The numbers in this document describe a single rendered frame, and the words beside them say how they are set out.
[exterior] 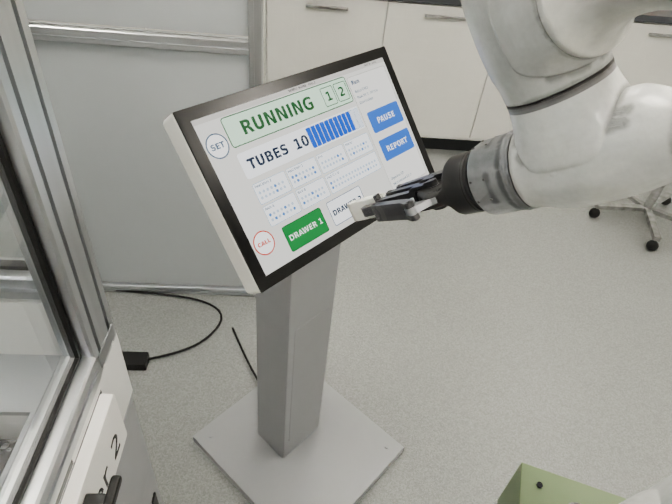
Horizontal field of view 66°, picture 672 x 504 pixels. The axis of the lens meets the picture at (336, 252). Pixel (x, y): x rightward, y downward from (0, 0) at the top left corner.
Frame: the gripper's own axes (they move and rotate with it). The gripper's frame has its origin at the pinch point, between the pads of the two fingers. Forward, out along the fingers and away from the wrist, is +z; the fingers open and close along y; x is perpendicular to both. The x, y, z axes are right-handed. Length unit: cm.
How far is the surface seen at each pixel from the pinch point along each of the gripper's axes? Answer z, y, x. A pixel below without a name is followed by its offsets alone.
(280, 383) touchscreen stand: 62, -2, 42
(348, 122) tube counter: 17.1, -20.8, -11.3
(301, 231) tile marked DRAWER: 16.9, 1.0, 1.0
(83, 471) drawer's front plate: 15, 48, 10
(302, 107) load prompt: 17.2, -12.1, -17.6
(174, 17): 78, -37, -56
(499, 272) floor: 83, -135, 86
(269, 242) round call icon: 17.0, 7.7, -0.5
